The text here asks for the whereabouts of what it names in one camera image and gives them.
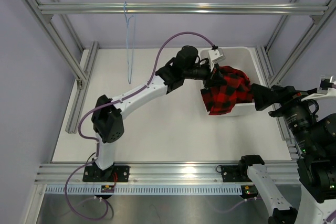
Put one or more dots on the white plastic basket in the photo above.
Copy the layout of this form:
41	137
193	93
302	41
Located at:
244	59

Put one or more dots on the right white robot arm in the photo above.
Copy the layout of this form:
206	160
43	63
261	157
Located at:
316	166

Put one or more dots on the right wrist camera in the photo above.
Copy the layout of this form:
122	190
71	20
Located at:
325	90

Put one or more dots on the light blue wire hanger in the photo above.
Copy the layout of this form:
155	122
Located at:
131	22

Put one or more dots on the right aluminium frame post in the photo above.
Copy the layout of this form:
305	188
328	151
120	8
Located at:
292	37

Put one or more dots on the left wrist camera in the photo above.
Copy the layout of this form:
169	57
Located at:
215	57

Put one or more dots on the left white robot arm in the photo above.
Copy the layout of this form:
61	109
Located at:
109	115

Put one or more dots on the aluminium frame crossbar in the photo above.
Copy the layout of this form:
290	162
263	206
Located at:
185	8

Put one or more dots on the left aluminium frame post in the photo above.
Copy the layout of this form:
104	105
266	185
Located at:
45	23

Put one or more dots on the white slotted cable duct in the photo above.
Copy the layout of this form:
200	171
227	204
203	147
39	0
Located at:
169	190

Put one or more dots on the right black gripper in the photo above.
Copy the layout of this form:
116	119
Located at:
264	96

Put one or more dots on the aluminium frame post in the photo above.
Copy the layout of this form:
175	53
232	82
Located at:
45	23
292	37

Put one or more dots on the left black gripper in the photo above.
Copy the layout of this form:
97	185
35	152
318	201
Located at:
214	78

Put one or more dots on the red black plaid shirt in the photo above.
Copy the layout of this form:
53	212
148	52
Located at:
236	89

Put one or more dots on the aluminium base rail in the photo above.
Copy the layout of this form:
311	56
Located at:
190	173

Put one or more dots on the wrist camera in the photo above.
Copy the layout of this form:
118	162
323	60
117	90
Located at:
325	90
215	57

